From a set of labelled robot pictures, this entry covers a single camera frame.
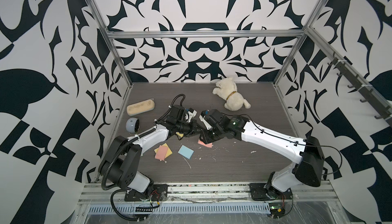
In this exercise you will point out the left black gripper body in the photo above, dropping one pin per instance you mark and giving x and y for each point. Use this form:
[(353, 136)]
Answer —
[(188, 129)]

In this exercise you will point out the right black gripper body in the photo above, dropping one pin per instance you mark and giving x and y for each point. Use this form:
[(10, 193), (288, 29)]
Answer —
[(208, 135)]

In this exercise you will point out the pink memo pad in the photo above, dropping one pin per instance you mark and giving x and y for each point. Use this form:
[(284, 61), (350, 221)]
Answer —
[(209, 145)]

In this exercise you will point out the blue memo pad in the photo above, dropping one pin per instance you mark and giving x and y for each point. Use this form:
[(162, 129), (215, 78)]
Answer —
[(186, 152)]

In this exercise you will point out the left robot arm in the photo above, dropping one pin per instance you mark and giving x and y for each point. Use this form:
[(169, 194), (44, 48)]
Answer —
[(119, 166)]

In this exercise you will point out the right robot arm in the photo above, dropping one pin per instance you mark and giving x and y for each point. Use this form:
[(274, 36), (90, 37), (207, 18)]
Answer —
[(306, 156)]

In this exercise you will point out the white plush dog toy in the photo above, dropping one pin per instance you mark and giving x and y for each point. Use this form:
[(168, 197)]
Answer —
[(228, 91)]

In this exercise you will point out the grey round speaker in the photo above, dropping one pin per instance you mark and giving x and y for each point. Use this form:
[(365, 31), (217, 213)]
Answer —
[(133, 125)]

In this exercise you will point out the small circuit board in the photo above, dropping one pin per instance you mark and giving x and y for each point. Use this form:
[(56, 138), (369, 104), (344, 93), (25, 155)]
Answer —
[(276, 210)]

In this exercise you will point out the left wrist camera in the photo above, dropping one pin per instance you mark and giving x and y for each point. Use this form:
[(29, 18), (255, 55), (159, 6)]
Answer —
[(191, 113)]

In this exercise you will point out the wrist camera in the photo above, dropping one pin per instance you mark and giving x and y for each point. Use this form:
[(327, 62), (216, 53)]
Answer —
[(202, 119), (191, 113)]

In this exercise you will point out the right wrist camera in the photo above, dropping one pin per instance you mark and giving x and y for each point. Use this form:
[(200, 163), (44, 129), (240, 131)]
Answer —
[(202, 119)]

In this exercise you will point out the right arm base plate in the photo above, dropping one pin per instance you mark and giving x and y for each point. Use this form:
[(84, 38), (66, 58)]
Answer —
[(264, 192)]

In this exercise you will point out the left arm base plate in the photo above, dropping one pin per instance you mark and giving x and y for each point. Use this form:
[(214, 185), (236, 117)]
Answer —
[(154, 192)]

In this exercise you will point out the black wall hook rack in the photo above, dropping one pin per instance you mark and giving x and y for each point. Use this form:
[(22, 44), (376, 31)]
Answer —
[(369, 93)]

